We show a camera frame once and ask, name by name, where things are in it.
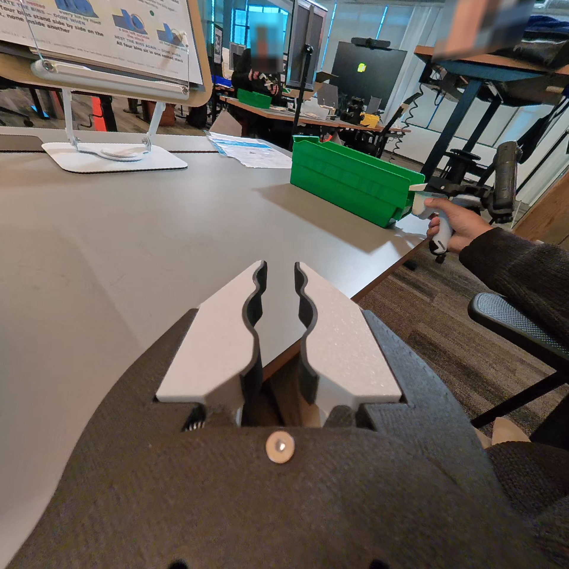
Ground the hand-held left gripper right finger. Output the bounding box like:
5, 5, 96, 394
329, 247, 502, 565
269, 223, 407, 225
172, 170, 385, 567
294, 261, 403, 424

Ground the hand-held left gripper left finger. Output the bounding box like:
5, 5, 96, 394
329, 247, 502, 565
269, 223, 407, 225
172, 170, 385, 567
156, 260, 268, 414

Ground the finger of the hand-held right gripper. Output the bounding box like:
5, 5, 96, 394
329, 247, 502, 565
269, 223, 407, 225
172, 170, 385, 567
408, 182, 432, 219

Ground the green plastic bin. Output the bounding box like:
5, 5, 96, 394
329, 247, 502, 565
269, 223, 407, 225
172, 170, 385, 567
290, 135, 426, 228

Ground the person's right forearm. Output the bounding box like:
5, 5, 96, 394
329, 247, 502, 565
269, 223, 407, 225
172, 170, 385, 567
458, 227, 569, 356

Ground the black standing desk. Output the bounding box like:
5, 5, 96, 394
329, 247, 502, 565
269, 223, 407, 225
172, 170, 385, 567
413, 44, 569, 184

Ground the grey desk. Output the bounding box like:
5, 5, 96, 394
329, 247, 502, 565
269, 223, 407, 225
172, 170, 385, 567
0, 127, 434, 558

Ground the person's right hand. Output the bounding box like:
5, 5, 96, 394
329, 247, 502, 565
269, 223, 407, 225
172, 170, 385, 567
424, 197, 495, 254

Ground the black mesh office chair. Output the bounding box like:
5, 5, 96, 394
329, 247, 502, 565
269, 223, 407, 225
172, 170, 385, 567
468, 293, 569, 429

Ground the computer monitor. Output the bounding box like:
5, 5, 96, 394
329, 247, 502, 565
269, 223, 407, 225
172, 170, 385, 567
284, 0, 330, 92
331, 37, 408, 112

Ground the white and blue paper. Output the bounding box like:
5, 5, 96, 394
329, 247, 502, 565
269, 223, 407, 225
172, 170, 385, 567
207, 131, 294, 170

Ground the small green bin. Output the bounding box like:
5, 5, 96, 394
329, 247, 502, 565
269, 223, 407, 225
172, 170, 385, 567
236, 88, 273, 110

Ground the instruction sheet on stand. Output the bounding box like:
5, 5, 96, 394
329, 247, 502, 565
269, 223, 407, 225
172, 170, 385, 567
0, 0, 214, 174

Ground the person's black sweater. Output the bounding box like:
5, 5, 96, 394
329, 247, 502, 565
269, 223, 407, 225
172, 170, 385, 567
485, 440, 569, 569

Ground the black coiled cable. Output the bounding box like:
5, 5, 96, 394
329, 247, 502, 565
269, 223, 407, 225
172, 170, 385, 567
390, 93, 422, 162

